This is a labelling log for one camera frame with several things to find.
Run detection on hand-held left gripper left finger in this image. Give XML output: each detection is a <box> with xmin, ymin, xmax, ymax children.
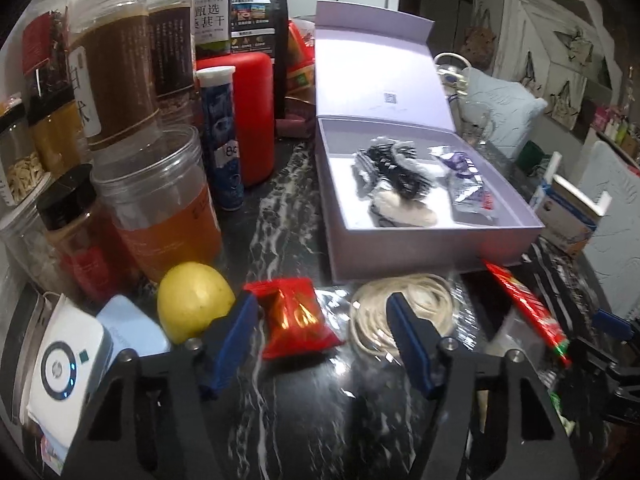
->
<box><xmin>65</xmin><ymin>290</ymin><xmax>261</xmax><ymax>480</ymax></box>

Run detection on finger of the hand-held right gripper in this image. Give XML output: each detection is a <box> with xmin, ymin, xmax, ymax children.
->
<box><xmin>556</xmin><ymin>337</ymin><xmax>640</xmax><ymax>425</ymax></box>
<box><xmin>592</xmin><ymin>309</ymin><xmax>640</xmax><ymax>342</ymax></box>

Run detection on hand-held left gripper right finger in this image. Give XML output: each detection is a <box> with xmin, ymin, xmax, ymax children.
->
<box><xmin>385</xmin><ymin>292</ymin><xmax>576</xmax><ymax>480</ymax></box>

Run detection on bagged cream cord coil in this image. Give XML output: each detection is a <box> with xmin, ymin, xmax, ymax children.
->
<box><xmin>320</xmin><ymin>272</ymin><xmax>481</xmax><ymax>363</ymax></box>

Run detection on long red green snack packet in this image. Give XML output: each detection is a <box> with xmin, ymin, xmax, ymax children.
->
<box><xmin>484</xmin><ymin>260</ymin><xmax>573</xmax><ymax>367</ymax></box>

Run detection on black white checked scrunchie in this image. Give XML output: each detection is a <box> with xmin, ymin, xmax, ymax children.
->
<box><xmin>352</xmin><ymin>136</ymin><xmax>441</xmax><ymax>201</ymax></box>

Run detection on lavender gift box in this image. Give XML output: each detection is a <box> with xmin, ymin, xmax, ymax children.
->
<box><xmin>314</xmin><ymin>1</ymin><xmax>546</xmax><ymax>283</ymax></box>

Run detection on beige soft pad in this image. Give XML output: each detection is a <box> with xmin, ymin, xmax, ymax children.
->
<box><xmin>369</xmin><ymin>192</ymin><xmax>438</xmax><ymax>228</ymax></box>

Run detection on yellow lemon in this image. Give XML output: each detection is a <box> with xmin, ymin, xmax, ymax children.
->
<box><xmin>157</xmin><ymin>262</ymin><xmax>236</xmax><ymax>345</ymax></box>

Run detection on red gold snack packet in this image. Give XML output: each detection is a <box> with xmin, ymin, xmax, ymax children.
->
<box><xmin>243</xmin><ymin>277</ymin><xmax>346</xmax><ymax>361</ymax></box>

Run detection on white cushioned chair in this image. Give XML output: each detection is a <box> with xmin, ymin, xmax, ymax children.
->
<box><xmin>582</xmin><ymin>140</ymin><xmax>640</xmax><ymax>321</ymax></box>

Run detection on light blue box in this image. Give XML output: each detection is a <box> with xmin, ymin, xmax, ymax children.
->
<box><xmin>95</xmin><ymin>294</ymin><xmax>173</xmax><ymax>361</ymax></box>

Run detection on white blue tissue box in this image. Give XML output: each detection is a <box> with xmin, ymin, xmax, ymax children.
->
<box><xmin>532</xmin><ymin>175</ymin><xmax>613</xmax><ymax>256</ymax></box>

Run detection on clear jar orange contents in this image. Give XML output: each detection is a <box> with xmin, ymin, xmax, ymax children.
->
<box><xmin>90</xmin><ymin>125</ymin><xmax>223</xmax><ymax>283</ymax></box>

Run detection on purple foil sachet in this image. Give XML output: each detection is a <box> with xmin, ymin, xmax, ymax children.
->
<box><xmin>431</xmin><ymin>145</ymin><xmax>496</xmax><ymax>226</ymax></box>

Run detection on white round device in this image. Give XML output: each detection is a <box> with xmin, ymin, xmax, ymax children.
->
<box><xmin>25</xmin><ymin>305</ymin><xmax>113</xmax><ymax>448</ymax></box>

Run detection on green bag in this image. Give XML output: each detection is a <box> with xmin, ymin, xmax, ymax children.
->
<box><xmin>515</xmin><ymin>140</ymin><xmax>548</xmax><ymax>176</ymax></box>

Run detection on black lid spice jar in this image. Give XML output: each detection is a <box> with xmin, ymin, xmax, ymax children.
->
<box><xmin>36</xmin><ymin>164</ymin><xmax>141</xmax><ymax>301</ymax></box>

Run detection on blue tablet tube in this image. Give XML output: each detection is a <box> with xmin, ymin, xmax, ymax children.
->
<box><xmin>196</xmin><ymin>66</ymin><xmax>246</xmax><ymax>212</ymax></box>

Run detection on red canister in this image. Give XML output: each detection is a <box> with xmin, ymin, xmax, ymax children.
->
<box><xmin>196</xmin><ymin>51</ymin><xmax>277</xmax><ymax>188</ymax></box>

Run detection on clear glass goblet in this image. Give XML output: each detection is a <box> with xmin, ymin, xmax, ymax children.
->
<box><xmin>457</xmin><ymin>100</ymin><xmax>493</xmax><ymax>143</ymax></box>

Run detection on yellow powder jar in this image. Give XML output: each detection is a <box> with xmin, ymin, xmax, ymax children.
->
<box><xmin>27</xmin><ymin>87</ymin><xmax>88</xmax><ymax>171</ymax></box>

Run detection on clear water bottle white lid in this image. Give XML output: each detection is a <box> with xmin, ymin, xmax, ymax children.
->
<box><xmin>432</xmin><ymin>51</ymin><xmax>473</xmax><ymax>98</ymax></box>

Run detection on clear jar of nuts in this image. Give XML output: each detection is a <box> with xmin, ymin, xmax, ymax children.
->
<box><xmin>0</xmin><ymin>92</ymin><xmax>53</xmax><ymax>206</ymax></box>

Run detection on tall jar brown powder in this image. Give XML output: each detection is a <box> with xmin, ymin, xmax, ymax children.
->
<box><xmin>67</xmin><ymin>0</ymin><xmax>163</xmax><ymax>148</ymax></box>

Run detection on tall jar dark label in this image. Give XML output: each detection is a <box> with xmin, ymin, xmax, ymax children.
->
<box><xmin>145</xmin><ymin>0</ymin><xmax>201</xmax><ymax>128</ymax></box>

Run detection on beige tote bag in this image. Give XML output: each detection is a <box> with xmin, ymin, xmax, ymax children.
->
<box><xmin>460</xmin><ymin>2</ymin><xmax>498</xmax><ymax>71</ymax></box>

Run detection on black pouch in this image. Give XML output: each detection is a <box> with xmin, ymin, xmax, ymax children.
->
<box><xmin>231</xmin><ymin>0</ymin><xmax>290</xmax><ymax>121</ymax></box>

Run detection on dark green canister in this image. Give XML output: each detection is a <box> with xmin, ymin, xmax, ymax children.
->
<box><xmin>181</xmin><ymin>0</ymin><xmax>233</xmax><ymax>58</ymax></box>

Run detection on red label jar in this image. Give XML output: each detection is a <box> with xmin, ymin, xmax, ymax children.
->
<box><xmin>20</xmin><ymin>0</ymin><xmax>76</xmax><ymax>96</ymax></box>

